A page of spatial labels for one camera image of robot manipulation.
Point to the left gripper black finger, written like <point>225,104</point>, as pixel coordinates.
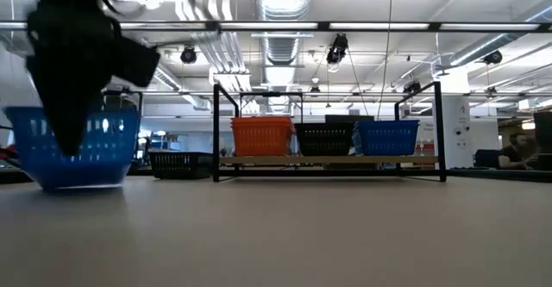
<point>138,63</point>
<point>69,106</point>

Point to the blue slotted plastic basket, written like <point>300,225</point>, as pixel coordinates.
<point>387,138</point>
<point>114,157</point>

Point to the orange slotted plastic basket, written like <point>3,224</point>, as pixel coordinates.
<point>262,120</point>
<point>262,142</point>

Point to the black box behind shelf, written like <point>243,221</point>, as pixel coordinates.
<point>349,118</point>

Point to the white pillar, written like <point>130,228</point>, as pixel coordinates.
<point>458,132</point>

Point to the black table edge strip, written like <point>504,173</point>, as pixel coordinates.
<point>496,174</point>

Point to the seated person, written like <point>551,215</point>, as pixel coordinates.
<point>515,151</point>

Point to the dark background screen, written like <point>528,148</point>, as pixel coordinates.
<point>543,134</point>

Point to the black background workstation frame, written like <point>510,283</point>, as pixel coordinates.
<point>139,106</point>

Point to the black ceiling camera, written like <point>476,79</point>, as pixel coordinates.
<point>337,49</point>
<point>188,55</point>
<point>492,57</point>

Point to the black overhead frame beam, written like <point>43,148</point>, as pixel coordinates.
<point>276,25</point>

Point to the black frame wooden shelf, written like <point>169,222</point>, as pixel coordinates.
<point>328,160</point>

